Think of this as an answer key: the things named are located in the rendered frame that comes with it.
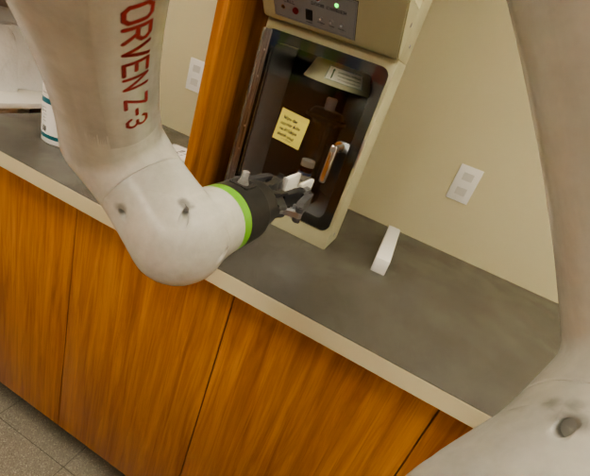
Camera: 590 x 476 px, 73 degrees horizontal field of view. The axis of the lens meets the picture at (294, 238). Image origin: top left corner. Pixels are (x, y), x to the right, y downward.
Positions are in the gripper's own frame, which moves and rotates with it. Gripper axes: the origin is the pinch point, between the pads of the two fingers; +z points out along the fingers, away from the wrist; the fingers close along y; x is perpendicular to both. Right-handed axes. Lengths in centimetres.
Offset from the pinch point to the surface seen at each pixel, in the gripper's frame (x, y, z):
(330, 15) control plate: -29.8, 10.9, 17.1
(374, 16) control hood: -31.9, 1.8, 15.3
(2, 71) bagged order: 18, 123, 28
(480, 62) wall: -35, -18, 66
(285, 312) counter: 21.7, -8.4, -6.7
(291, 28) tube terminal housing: -25.2, 21.3, 23.1
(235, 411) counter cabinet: 56, -5, -4
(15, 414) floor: 116, 66, -4
